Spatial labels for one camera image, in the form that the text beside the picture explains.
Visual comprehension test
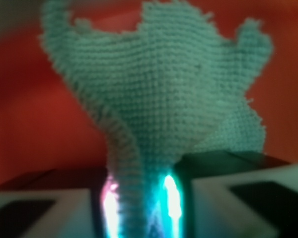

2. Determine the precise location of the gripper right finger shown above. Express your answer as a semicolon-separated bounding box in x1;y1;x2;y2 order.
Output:
162;151;298;238

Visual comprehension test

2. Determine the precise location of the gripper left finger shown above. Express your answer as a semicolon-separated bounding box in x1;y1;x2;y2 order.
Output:
0;168;118;238

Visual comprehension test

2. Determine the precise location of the light blue knit cloth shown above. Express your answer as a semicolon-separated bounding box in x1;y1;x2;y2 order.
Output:
41;0;273;238

